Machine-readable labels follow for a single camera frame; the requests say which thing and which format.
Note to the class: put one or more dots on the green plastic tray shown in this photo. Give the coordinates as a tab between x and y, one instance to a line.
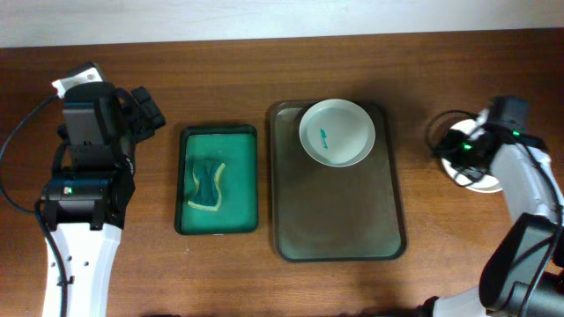
236	146

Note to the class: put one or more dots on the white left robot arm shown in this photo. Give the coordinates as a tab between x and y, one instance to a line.
82	208

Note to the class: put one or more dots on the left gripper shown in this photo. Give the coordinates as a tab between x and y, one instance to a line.
145	125

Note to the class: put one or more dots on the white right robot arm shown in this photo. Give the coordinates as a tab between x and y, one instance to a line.
514	281

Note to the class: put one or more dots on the green yellow sponge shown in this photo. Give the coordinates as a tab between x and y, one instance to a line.
206	175

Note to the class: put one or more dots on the brown serving tray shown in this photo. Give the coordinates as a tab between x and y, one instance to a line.
326	214

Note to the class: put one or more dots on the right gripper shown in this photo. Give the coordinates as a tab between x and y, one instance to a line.
455	143

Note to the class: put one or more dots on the white plate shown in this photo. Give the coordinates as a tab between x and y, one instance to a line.
465	126
487	185

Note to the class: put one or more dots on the grey plate with stain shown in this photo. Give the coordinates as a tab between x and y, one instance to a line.
337	133

